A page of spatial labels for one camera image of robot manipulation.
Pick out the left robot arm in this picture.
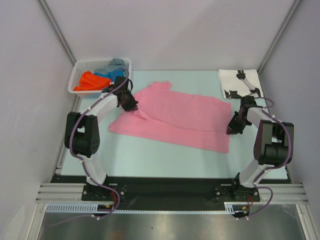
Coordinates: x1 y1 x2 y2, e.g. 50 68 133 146
64 76 138 203

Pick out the blue t shirt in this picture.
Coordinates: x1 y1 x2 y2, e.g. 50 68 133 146
94 67 128 82

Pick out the orange t shirt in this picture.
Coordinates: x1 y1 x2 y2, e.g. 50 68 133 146
73 71 112 91

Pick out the left slotted cable duct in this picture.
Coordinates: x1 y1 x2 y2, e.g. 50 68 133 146
46 203 114 214

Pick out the folded white printed t shirt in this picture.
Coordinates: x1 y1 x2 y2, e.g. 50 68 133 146
217 69 264 99

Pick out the white perforated plastic basket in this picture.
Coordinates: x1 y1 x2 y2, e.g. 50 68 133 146
68 57 132 98

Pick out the aluminium frame rail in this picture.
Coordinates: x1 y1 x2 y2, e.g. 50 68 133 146
35 183 85 203

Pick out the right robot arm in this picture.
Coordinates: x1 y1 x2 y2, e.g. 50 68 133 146
226 96 295 201

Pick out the pink t shirt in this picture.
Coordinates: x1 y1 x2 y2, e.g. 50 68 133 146
108 81 232 154

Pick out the grey t shirt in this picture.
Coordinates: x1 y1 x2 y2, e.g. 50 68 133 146
94 58 129 75

